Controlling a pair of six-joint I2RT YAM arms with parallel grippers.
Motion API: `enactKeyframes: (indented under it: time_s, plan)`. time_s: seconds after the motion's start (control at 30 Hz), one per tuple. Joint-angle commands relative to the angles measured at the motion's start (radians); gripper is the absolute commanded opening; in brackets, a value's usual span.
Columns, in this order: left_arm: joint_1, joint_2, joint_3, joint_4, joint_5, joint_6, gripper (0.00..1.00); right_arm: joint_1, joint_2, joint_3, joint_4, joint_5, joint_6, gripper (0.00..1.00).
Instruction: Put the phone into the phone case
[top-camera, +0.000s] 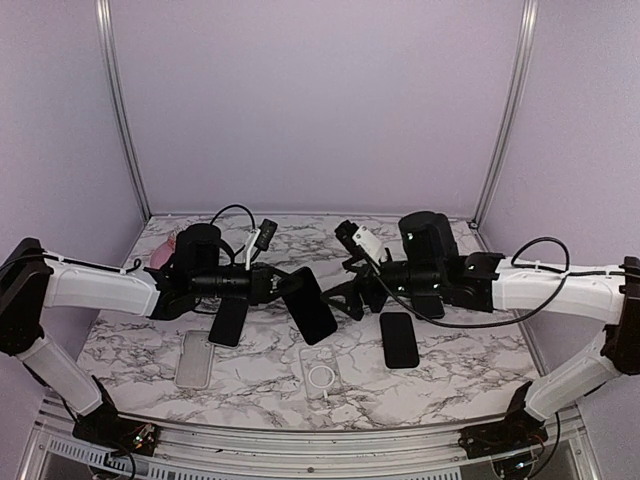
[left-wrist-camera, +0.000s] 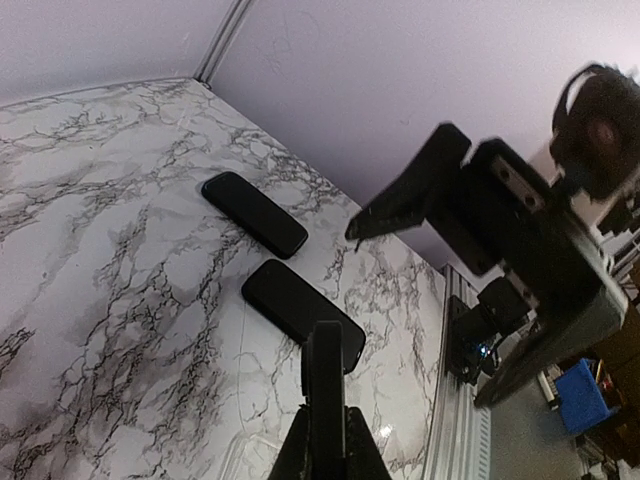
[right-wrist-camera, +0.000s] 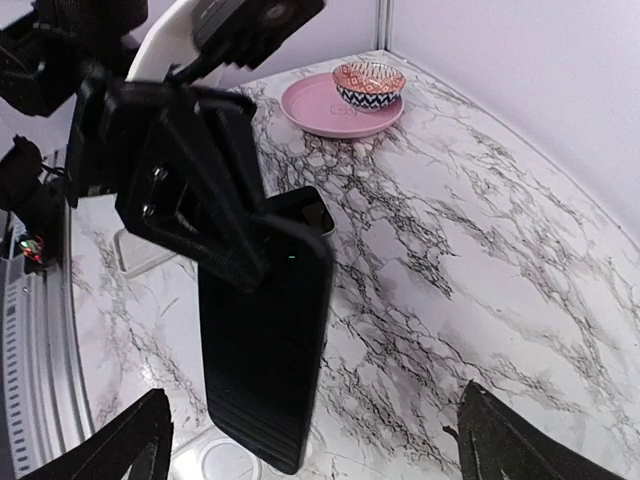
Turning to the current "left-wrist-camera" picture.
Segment blue plastic bin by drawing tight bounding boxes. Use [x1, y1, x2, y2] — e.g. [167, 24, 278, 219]
[555, 358, 619, 435]

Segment clear magsafe phone case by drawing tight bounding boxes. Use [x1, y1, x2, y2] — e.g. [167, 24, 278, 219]
[218, 432, 284, 480]

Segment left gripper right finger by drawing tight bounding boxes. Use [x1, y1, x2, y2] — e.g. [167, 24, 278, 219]
[344, 407, 391, 480]

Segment black phone case camera cutouts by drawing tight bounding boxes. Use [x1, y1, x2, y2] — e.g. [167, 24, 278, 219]
[201, 171, 308, 260]

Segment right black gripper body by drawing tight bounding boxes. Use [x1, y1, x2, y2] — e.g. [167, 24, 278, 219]
[427, 138, 628, 408]

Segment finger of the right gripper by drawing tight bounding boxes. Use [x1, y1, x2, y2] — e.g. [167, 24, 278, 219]
[345, 122, 473, 250]

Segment black phone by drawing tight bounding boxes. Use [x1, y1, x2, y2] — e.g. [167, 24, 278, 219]
[302, 321, 347, 479]
[241, 259, 366, 374]

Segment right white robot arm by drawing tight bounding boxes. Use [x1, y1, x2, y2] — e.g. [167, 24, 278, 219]
[345, 64, 639, 408]

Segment right aluminium frame post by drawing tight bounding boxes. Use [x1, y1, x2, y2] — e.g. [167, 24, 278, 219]
[194, 0, 255, 87]

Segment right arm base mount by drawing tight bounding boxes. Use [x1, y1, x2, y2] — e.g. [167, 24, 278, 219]
[446, 278, 531, 386]

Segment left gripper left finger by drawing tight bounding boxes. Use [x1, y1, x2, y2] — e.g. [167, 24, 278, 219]
[269, 405, 312, 480]

